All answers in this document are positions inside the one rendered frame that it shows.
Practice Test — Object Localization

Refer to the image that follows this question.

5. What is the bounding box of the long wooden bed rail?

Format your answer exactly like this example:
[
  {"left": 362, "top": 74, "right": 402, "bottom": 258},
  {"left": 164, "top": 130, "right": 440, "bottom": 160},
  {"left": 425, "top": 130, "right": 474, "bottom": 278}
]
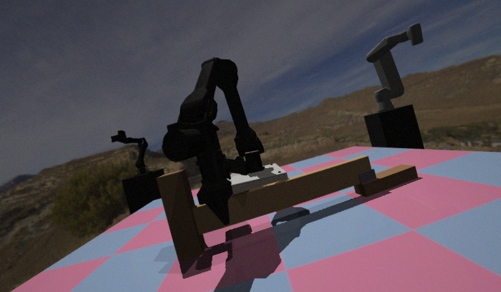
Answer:
[{"left": 192, "top": 155, "right": 372, "bottom": 235}]

